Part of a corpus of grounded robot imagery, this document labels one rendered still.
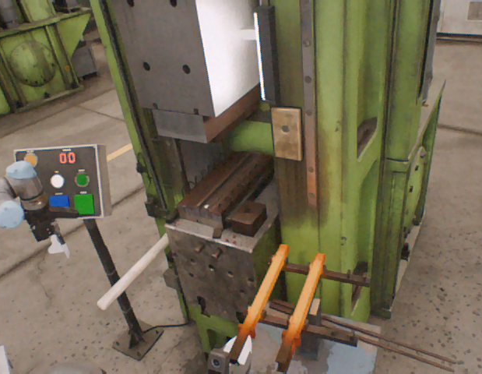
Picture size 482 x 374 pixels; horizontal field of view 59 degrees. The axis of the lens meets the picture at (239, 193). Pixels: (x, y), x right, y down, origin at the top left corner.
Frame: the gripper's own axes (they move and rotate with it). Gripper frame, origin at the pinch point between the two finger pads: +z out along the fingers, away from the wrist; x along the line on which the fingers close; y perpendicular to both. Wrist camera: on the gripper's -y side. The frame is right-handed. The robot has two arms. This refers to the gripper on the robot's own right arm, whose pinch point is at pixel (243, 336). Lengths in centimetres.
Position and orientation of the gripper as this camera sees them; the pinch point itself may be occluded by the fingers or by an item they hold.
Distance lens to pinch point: 117.4
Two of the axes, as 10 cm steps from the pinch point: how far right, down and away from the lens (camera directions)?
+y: 1.2, 8.2, 5.7
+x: 9.2, 1.2, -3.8
